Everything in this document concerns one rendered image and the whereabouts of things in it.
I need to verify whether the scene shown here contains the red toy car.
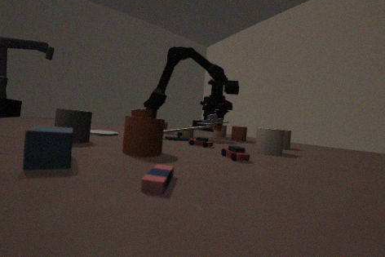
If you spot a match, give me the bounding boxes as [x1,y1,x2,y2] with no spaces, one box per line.
[221,145,250,161]
[188,137,214,148]

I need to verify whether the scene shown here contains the pink eraser with blue sleeve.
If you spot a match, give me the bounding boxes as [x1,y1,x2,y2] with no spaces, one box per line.
[141,165,174,195]

